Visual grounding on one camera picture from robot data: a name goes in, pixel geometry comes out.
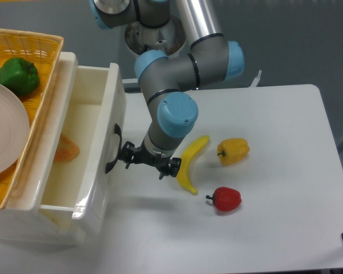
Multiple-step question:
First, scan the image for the green bell pepper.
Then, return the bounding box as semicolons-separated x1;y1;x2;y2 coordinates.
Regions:
0;57;40;96

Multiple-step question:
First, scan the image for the white table frame bracket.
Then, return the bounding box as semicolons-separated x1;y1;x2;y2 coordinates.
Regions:
249;70;262;88

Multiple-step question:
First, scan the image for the red bell pepper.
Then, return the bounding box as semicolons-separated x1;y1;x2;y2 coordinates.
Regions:
205;187;242;212

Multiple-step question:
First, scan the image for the white drawer cabinet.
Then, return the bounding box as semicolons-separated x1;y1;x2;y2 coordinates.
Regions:
0;52;85;245

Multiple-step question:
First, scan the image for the yellow banana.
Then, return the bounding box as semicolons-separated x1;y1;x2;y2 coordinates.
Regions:
176;135;210;195

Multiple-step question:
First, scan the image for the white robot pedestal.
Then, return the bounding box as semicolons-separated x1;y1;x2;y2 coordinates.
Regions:
124;15;186;57

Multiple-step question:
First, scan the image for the white top drawer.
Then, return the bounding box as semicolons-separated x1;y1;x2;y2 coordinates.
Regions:
39;63;126;244

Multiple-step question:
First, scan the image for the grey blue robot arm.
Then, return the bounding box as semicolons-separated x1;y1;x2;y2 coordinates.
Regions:
116;1;245;177

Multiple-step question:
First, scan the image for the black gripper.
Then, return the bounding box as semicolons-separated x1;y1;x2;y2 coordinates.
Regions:
120;141;182;180

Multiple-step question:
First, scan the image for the yellow woven basket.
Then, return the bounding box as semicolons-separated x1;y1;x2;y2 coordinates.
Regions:
0;29;63;209

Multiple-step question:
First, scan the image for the beige plate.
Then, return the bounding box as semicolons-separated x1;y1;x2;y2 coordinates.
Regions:
0;84;30;173

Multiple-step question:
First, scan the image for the yellow bell pepper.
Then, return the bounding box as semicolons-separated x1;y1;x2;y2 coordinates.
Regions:
217;138;250;166

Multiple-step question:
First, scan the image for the orange bread loaf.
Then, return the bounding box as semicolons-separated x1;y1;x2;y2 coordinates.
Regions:
53;134;79;163

